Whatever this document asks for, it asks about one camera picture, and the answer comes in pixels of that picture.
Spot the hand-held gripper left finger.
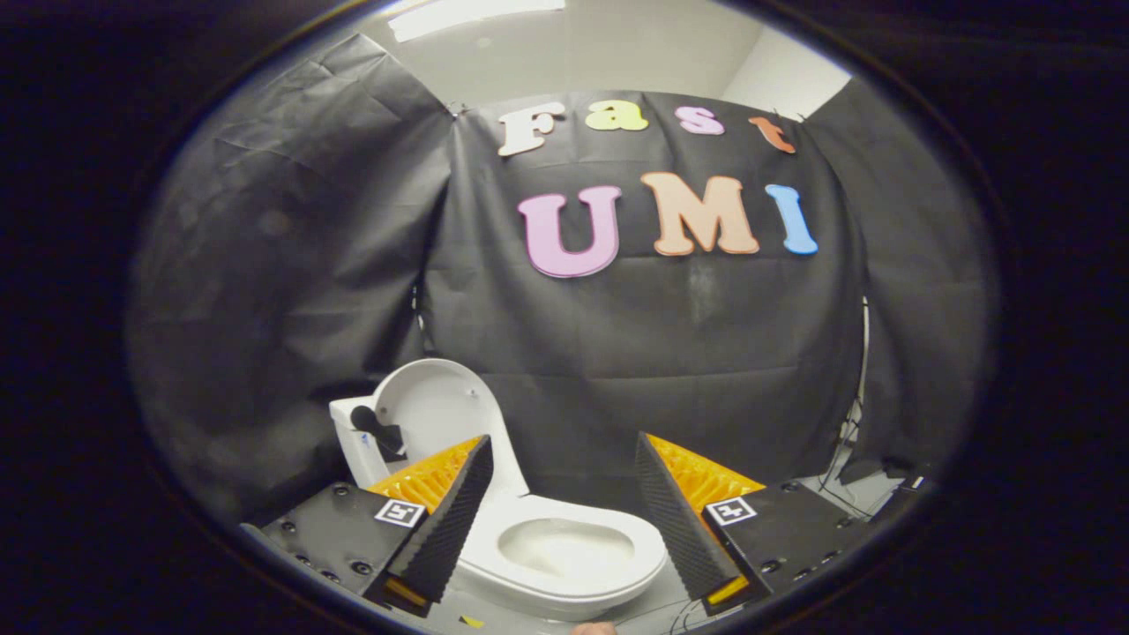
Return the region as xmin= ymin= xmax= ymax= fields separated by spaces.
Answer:
xmin=240 ymin=434 xmax=495 ymax=618

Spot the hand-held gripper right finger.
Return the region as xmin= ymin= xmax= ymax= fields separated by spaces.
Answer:
xmin=633 ymin=430 xmax=876 ymax=618

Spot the white toilet lid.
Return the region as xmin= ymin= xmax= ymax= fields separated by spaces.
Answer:
xmin=370 ymin=358 xmax=530 ymax=499

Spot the white ceramic toilet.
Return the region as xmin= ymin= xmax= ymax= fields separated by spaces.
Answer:
xmin=329 ymin=397 xmax=669 ymax=621

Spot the black backdrop cloth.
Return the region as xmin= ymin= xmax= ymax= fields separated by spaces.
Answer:
xmin=128 ymin=34 xmax=1002 ymax=530

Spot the black box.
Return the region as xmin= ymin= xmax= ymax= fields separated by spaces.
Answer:
xmin=869 ymin=472 xmax=931 ymax=521

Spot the backdrop stand pole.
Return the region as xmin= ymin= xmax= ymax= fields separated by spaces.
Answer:
xmin=838 ymin=295 xmax=872 ymax=477

